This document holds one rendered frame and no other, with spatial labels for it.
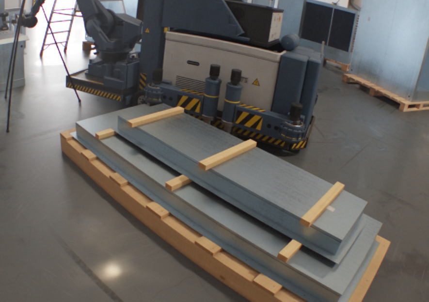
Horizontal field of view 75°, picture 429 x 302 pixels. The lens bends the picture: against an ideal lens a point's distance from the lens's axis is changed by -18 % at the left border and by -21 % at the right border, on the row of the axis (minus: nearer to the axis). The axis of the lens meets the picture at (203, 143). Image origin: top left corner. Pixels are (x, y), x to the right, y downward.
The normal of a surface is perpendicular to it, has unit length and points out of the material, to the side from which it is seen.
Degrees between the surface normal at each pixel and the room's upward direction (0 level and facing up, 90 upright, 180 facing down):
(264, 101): 90
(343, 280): 0
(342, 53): 90
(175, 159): 90
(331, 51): 90
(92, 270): 0
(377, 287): 0
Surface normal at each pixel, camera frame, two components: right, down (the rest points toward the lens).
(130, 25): 0.37, 0.45
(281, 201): 0.12, -0.89
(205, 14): -0.41, 0.37
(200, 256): -0.67, 0.26
